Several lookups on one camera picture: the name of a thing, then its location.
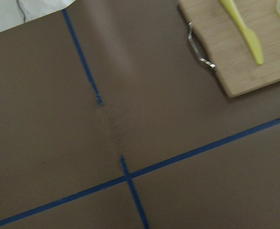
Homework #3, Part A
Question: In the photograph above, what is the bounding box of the bamboo cutting board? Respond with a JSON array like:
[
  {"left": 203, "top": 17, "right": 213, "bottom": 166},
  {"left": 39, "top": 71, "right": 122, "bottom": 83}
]
[{"left": 179, "top": 0, "right": 280, "bottom": 97}]

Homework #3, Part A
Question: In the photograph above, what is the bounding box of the yellow plastic knife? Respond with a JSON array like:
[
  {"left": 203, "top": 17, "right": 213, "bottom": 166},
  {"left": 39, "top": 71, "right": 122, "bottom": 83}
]
[{"left": 220, "top": 0, "right": 264, "bottom": 65}]

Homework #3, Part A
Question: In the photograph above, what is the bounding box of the metal cutting board handle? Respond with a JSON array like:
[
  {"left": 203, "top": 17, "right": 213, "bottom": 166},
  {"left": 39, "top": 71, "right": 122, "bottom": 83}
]
[{"left": 188, "top": 22, "right": 216, "bottom": 70}]

